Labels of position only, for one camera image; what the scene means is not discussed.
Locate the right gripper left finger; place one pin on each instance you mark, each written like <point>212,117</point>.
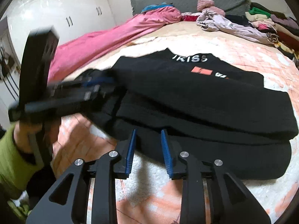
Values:
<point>125,149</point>

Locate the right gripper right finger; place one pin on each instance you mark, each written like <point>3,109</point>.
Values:
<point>171,149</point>

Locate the black sweater with orange trim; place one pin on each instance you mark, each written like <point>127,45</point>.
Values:
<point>214,110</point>

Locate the green sleeve left forearm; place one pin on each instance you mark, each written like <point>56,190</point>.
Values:
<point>17,167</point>

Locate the stack of folded clothes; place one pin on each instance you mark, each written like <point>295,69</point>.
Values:
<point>280,29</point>

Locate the left hand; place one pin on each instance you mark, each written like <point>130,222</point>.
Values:
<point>22,131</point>

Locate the pink white fleece blanket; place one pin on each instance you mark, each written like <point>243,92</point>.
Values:
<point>148,196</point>

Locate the magenta satin quilt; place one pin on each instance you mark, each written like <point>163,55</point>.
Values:
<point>76,53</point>

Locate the white wardrobe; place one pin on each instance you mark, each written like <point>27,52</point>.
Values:
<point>70,18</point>

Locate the red garment by headboard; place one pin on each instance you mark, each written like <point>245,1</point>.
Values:
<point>190,17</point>

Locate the lilac crumpled garment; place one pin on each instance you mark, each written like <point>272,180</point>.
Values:
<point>212,21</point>

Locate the blue garment by headboard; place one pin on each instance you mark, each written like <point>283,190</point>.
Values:
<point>154,7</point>

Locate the pink fluffy garment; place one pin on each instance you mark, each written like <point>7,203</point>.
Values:
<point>210,5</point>

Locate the grey bed headboard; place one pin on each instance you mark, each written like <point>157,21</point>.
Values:
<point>231,7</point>

